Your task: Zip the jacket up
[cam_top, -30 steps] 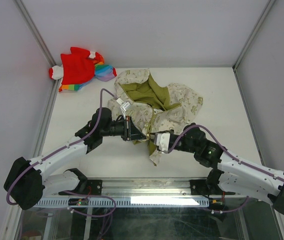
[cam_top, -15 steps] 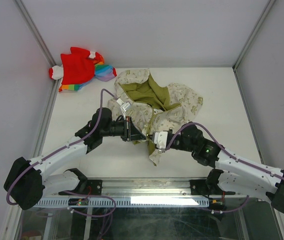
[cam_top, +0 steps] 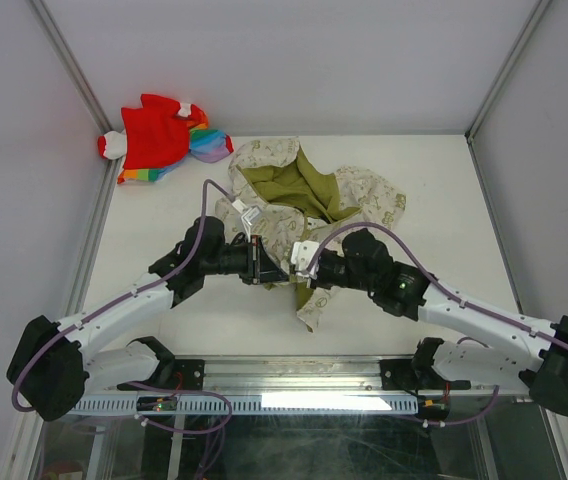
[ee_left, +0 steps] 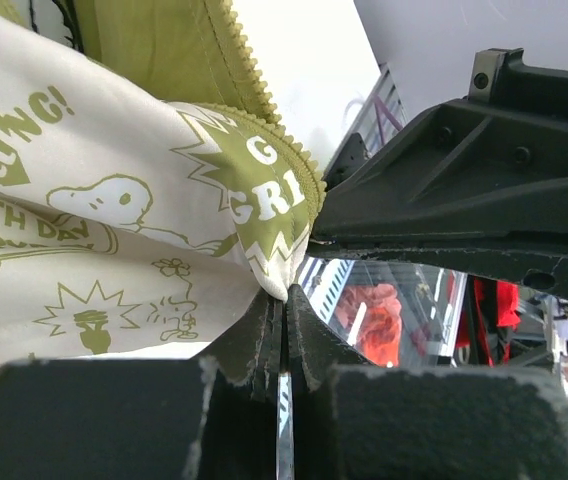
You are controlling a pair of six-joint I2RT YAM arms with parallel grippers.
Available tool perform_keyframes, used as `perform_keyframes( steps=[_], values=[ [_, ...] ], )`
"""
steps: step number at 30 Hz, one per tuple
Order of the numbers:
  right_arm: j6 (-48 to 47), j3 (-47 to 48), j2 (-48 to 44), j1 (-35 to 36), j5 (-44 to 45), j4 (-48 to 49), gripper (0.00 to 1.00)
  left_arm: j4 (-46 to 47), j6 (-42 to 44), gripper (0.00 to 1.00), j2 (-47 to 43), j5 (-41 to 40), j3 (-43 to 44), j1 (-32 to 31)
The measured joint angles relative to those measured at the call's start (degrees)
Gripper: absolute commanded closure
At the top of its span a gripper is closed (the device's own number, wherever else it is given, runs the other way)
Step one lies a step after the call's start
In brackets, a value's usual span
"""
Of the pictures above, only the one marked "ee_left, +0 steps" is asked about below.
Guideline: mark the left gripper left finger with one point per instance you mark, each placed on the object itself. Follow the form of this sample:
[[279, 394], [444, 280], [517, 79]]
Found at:
[[210, 417]]

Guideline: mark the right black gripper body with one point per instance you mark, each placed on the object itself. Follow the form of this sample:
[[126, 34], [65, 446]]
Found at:
[[502, 79]]

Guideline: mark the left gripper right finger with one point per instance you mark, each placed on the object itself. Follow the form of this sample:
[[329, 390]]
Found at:
[[355, 420]]

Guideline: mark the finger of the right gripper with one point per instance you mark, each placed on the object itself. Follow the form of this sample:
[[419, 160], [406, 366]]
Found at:
[[457, 170], [539, 270]]

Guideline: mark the cream green printed jacket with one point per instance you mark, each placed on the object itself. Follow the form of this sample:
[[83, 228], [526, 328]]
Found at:
[[148, 189]]

